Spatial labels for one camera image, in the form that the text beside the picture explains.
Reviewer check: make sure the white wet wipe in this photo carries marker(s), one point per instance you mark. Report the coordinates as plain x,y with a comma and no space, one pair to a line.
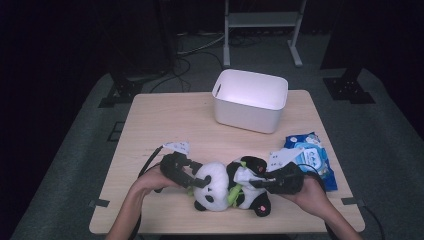
245,175

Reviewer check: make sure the panda plush toy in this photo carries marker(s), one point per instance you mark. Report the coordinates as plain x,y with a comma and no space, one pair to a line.
215,186

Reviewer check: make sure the blue wet wipes pack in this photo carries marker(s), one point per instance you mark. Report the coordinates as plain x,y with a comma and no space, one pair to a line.
325,166

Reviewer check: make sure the black tape strip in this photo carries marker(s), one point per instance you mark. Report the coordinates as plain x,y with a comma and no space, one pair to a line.
99,202
352,201

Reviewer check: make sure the person's right hand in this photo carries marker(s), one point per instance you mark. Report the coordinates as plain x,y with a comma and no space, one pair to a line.
311,195

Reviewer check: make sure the person's left hand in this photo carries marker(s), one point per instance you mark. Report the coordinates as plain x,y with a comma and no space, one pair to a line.
153,180

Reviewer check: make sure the black floor tape rectangle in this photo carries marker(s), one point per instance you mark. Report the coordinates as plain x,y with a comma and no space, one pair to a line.
115,131

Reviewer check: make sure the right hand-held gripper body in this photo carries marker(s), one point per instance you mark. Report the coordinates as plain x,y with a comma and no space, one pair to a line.
288,180

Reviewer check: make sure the white metal stand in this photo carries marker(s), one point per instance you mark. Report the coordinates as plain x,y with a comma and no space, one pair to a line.
263,19

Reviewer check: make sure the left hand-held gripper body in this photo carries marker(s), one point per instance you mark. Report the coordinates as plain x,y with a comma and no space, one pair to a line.
173,166

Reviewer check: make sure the white plastic bin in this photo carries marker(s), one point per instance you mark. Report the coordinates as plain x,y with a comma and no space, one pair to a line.
246,113

